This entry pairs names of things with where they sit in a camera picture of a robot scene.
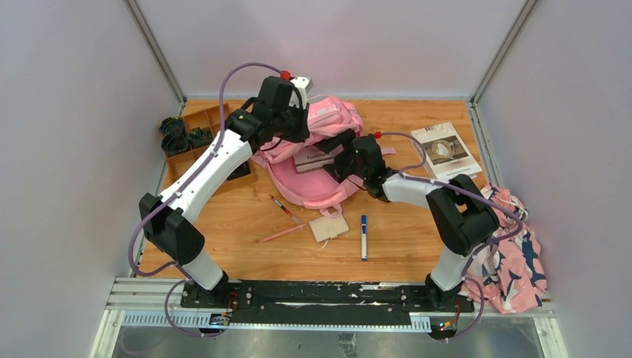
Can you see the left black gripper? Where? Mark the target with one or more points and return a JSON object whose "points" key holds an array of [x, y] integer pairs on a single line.
{"points": [[297, 130]]}

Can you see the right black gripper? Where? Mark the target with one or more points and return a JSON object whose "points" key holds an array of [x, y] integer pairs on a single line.
{"points": [[337, 169]]}

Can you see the pink school backpack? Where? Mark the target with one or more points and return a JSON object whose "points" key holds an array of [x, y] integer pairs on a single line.
{"points": [[328, 117]]}

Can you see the white Decorate Furniture book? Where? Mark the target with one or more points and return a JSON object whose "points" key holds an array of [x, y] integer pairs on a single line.
{"points": [[311, 158]]}

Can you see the white coffee cover book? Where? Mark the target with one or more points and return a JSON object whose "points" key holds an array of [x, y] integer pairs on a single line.
{"points": [[446, 152]]}

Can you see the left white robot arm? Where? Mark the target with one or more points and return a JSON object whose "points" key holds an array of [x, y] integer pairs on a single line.
{"points": [[278, 113]]}

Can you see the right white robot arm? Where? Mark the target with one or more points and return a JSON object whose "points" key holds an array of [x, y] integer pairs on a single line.
{"points": [[463, 217]]}

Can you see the wooden compartment tray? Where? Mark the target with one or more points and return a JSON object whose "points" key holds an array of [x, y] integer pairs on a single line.
{"points": [[205, 116]]}

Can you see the small beige notebook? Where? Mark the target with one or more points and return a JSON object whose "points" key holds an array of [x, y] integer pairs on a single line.
{"points": [[325, 228]]}

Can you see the red gel pen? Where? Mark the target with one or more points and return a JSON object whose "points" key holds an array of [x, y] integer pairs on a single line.
{"points": [[285, 210]]}

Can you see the blue white marker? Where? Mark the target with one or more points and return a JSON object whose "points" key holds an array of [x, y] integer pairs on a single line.
{"points": [[364, 238]]}

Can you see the dark rolled sock in tray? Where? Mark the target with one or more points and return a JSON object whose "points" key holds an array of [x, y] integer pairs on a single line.
{"points": [[199, 137]]}

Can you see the pink pen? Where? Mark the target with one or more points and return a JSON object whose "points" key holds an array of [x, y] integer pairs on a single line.
{"points": [[282, 233]]}

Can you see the dark rolled sock upper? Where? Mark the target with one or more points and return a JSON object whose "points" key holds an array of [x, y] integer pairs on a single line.
{"points": [[171, 125]]}

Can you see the dark rolled sock lower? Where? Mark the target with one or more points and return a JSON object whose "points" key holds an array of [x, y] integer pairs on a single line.
{"points": [[175, 143]]}

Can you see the pink patterned cloth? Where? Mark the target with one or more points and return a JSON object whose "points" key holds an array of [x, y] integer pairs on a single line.
{"points": [[508, 275]]}

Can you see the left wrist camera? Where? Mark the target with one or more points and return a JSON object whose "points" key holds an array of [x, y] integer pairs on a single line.
{"points": [[303, 86]]}

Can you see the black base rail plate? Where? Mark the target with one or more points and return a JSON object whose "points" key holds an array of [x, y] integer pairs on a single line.
{"points": [[321, 302]]}

